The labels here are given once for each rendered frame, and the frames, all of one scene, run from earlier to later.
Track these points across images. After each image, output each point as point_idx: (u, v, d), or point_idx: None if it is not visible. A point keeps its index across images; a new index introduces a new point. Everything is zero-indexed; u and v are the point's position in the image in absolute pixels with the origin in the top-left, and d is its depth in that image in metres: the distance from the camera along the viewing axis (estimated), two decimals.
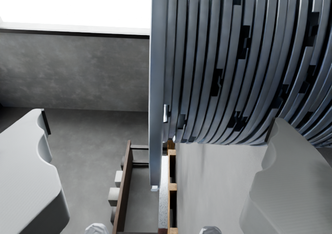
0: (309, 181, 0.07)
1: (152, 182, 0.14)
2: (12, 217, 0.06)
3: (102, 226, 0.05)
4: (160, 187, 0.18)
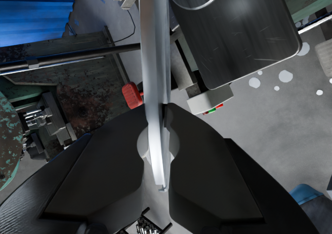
0: (209, 151, 0.08)
1: (157, 181, 0.14)
2: (98, 193, 0.06)
3: (102, 226, 0.05)
4: (168, 188, 0.18)
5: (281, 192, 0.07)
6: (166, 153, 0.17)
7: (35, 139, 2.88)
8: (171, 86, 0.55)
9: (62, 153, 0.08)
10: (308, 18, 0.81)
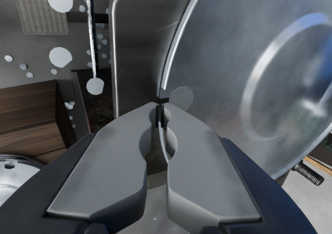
0: (207, 150, 0.08)
1: (160, 129, 0.15)
2: (100, 193, 0.06)
3: (102, 226, 0.05)
4: (167, 65, 0.13)
5: (278, 191, 0.07)
6: (189, 103, 0.15)
7: None
8: None
9: (64, 152, 0.08)
10: None
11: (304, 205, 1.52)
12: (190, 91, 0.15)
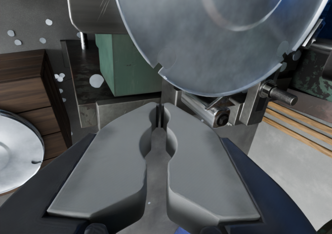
0: (207, 150, 0.08)
1: (297, 47, 0.28)
2: (100, 193, 0.06)
3: (102, 226, 0.05)
4: (270, 67, 0.29)
5: (278, 191, 0.07)
6: (281, 41, 0.27)
7: None
8: None
9: (65, 152, 0.08)
10: None
11: (297, 187, 1.53)
12: (277, 49, 0.27)
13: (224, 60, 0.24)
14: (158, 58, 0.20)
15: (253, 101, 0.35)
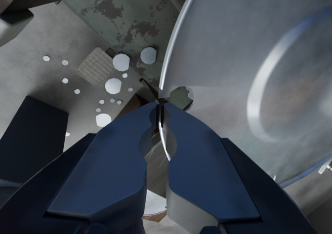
0: (207, 150, 0.08)
1: None
2: (100, 193, 0.06)
3: (102, 226, 0.05)
4: None
5: (278, 191, 0.07)
6: None
7: None
8: None
9: (65, 152, 0.08)
10: None
11: None
12: None
13: None
14: None
15: None
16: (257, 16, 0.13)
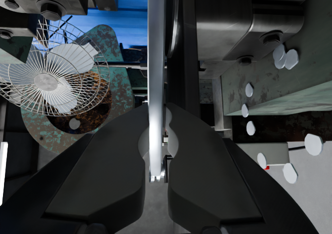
0: (208, 151, 0.08)
1: None
2: (99, 193, 0.06)
3: (102, 226, 0.05)
4: None
5: (280, 192, 0.07)
6: None
7: None
8: (205, 123, 0.50)
9: (63, 153, 0.08)
10: None
11: None
12: None
13: None
14: None
15: None
16: None
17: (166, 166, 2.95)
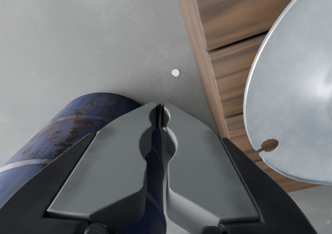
0: (207, 150, 0.08)
1: None
2: (100, 193, 0.06)
3: (102, 226, 0.05)
4: None
5: (278, 191, 0.07)
6: None
7: None
8: None
9: (65, 152, 0.08)
10: None
11: None
12: None
13: None
14: None
15: None
16: None
17: None
